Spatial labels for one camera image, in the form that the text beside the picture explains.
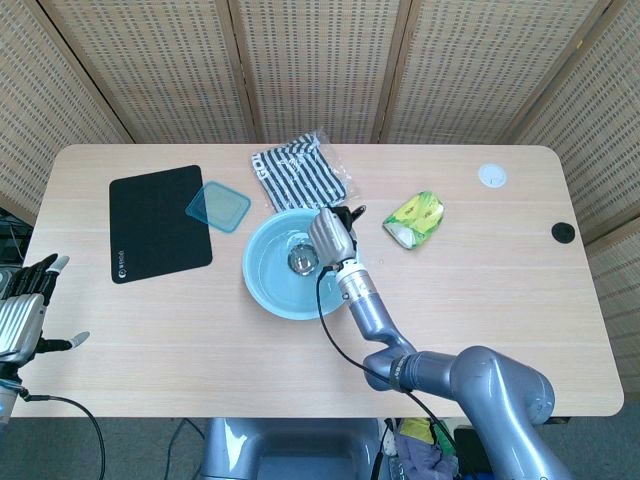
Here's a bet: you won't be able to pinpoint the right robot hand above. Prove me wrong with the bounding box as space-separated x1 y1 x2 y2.
307 203 367 265

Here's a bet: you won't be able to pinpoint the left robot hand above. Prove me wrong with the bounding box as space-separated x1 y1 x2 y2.
0 253 91 374

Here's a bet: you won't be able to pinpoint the metal ladle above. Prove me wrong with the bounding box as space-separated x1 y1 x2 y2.
286 241 319 277

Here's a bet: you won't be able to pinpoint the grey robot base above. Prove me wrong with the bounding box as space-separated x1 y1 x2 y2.
198 417 389 480

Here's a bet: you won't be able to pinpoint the light blue bowl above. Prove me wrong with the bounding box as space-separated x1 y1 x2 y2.
242 208 361 321

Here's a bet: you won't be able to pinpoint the striped cloth in plastic bag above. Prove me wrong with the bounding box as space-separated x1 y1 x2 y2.
250 129 361 213

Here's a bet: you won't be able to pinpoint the green yellow snack packet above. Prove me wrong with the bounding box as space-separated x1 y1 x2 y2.
382 190 447 251

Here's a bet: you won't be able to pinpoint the teal transparent container lid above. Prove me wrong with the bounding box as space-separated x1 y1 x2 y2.
184 180 252 235

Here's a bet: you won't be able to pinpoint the black mouse pad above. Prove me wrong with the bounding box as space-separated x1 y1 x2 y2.
108 164 214 285

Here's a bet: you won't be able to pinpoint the woven folding screen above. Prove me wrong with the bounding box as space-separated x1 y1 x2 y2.
0 0 640 386

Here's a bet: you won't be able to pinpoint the pile of coloured clutter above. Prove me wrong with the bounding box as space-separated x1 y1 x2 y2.
382 416 474 480

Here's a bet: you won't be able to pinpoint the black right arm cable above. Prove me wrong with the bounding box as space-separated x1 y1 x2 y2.
316 263 469 480

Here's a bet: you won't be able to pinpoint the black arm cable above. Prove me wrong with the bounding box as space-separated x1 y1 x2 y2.
316 263 469 480
17 392 106 480

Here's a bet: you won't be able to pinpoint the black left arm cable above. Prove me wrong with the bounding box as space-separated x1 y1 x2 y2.
17 392 106 480

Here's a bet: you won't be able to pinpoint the white round cable grommet cap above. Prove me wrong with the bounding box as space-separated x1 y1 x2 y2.
477 163 509 189

